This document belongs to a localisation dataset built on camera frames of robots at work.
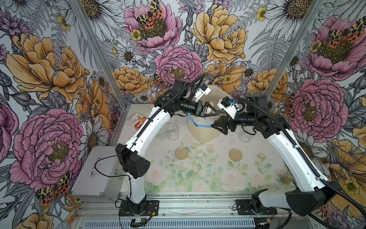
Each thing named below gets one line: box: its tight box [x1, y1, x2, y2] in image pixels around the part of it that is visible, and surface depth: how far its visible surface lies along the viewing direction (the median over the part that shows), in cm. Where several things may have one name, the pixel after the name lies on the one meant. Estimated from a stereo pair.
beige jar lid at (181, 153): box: [174, 146, 189, 161], surface depth 95 cm
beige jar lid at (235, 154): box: [228, 147, 243, 162], surface depth 94 cm
